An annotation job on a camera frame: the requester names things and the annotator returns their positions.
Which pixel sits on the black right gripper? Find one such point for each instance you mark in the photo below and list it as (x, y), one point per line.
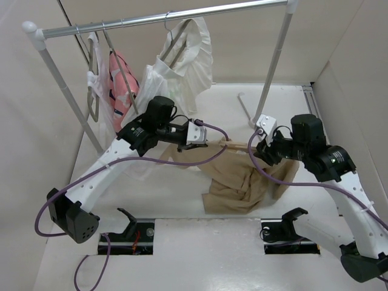
(266, 152)

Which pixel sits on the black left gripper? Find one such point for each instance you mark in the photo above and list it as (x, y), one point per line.
(190, 146)

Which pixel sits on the beige wooden hanger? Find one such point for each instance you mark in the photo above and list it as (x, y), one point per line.
(242, 147)

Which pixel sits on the beige t shirt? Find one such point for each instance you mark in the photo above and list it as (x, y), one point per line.
(237, 188)

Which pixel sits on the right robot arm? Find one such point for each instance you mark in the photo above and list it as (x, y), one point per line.
(362, 253)

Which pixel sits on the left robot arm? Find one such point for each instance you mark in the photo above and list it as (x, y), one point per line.
(71, 209)

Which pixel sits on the grey hanger with pink garment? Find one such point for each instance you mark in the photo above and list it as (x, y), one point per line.
(110, 44)

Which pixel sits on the grey hanger with blouse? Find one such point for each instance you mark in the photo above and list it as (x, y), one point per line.
(173, 41)

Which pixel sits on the white pleated blouse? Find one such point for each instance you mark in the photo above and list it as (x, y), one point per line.
(191, 75)

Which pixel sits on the pink patterned garment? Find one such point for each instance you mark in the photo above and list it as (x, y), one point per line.
(118, 93)

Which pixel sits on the white tank top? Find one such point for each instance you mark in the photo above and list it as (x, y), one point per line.
(106, 132)

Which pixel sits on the silver white clothes rack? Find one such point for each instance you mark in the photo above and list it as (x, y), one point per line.
(38, 37)

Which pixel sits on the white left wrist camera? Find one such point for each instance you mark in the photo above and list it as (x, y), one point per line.
(196, 134)

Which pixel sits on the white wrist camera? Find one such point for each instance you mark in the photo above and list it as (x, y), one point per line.
(265, 126)
(196, 134)

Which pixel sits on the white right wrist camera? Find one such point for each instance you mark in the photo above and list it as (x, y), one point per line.
(265, 126)

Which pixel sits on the aluminium rail on table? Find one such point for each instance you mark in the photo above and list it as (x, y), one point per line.
(310, 100)

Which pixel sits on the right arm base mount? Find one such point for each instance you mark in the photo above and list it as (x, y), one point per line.
(279, 236)

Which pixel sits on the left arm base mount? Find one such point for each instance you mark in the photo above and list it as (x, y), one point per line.
(130, 236)

